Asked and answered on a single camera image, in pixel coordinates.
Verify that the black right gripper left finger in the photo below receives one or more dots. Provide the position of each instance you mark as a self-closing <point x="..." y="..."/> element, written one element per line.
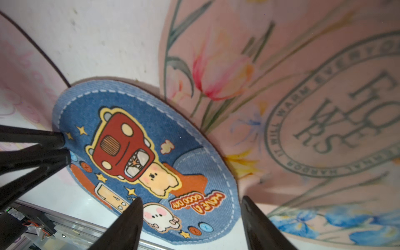
<point x="124" y="233"/>

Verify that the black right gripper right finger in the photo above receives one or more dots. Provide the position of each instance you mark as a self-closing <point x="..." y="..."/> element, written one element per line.
<point x="260" y="232"/>

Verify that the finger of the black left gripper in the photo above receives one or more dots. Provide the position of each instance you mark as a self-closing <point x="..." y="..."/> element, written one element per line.
<point x="42" y="165"/>
<point x="46" y="139"/>

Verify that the blue toast cartoon coaster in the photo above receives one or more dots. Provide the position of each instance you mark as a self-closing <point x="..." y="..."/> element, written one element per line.
<point x="127" y="144"/>

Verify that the pink unicorn coaster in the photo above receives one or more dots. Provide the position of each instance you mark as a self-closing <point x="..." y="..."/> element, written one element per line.
<point x="30" y="82"/>

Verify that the beige wave pattern coaster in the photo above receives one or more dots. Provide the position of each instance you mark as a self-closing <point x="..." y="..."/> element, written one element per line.
<point x="302" y="100"/>

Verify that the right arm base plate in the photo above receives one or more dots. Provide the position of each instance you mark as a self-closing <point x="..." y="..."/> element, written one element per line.
<point x="18" y="219"/>

